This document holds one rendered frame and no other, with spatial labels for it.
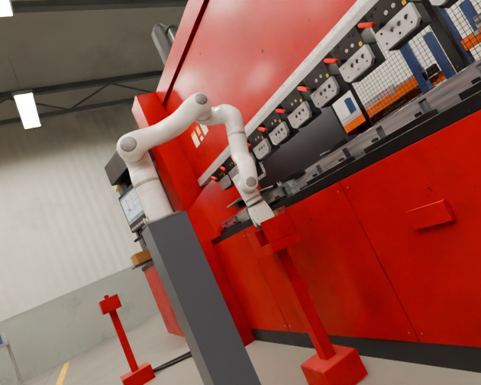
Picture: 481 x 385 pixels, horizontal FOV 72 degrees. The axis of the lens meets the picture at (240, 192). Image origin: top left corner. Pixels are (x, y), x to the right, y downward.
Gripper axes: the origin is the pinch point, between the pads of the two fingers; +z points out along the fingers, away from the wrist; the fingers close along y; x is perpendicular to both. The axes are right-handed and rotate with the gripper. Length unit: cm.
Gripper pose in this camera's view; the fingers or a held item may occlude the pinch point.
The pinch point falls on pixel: (271, 231)
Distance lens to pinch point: 159.4
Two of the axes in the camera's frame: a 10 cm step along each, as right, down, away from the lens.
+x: 3.6, -2.9, -8.9
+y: -8.0, 4.0, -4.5
